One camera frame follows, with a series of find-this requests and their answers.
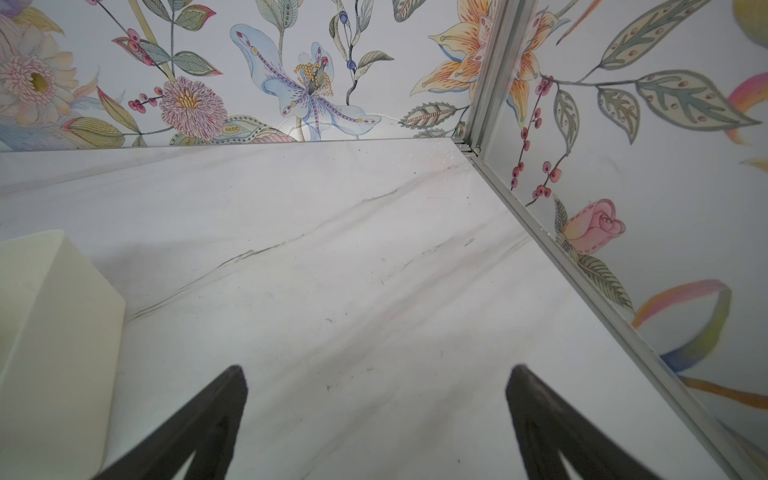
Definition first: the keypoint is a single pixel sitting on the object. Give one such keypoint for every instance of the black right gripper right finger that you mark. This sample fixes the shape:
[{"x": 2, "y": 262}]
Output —
[{"x": 551, "y": 433}]

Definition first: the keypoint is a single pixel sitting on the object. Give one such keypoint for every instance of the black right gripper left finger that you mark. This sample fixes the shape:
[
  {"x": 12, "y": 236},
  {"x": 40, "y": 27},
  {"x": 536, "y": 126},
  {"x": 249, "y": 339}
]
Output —
[{"x": 200, "y": 436}]

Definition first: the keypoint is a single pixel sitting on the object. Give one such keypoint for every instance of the cream divided organizer tray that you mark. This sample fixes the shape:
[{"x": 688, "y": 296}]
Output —
[{"x": 61, "y": 327}]

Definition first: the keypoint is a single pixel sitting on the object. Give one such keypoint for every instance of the aluminium corner post right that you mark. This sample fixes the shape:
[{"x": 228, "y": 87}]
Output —
[{"x": 504, "y": 46}]

